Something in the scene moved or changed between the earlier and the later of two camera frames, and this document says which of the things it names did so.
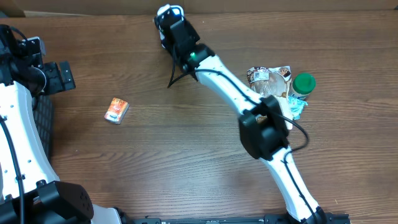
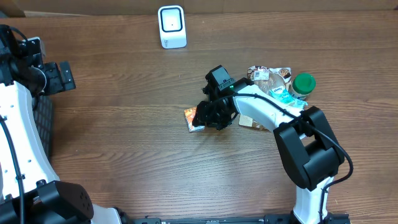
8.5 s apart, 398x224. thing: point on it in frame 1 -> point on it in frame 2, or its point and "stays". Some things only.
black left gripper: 58,83 stays
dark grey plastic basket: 43,112 stays
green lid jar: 303,84 stays
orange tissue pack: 116,111 -> 189,113
